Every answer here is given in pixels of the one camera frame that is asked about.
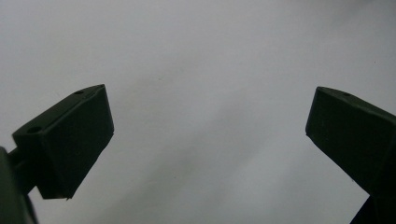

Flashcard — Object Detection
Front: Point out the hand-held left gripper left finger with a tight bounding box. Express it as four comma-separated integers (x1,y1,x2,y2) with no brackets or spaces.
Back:
11,83,116,201

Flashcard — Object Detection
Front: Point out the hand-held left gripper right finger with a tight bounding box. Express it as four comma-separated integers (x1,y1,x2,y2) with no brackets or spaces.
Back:
304,86,396,199

